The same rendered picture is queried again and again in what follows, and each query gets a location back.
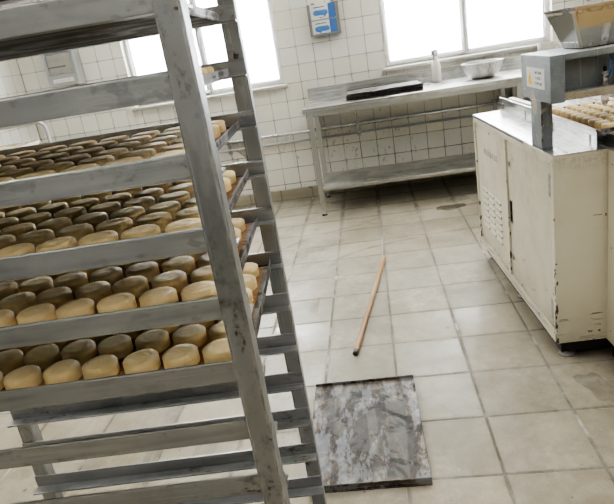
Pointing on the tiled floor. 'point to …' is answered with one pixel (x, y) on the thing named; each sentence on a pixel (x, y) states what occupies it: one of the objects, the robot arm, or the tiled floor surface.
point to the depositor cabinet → (547, 225)
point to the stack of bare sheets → (370, 435)
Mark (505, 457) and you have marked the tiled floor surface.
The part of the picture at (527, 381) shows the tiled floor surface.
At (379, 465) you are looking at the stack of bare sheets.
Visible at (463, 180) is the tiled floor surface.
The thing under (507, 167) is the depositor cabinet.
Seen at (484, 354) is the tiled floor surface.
